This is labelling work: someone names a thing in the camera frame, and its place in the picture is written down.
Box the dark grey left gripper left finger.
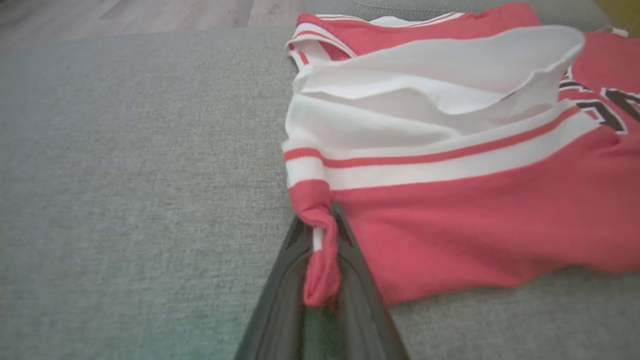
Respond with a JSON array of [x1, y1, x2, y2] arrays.
[[234, 215, 323, 360]]

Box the wide grey sofa seat cushion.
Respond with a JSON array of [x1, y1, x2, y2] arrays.
[[0, 25, 640, 360]]

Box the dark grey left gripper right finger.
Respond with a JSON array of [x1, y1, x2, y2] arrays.
[[322, 202, 412, 360]]

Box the yellow sofa backrest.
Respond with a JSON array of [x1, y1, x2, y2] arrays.
[[594, 0, 640, 37]]

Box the red and white basketball jersey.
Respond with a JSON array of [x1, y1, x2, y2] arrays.
[[281, 1, 640, 308]]

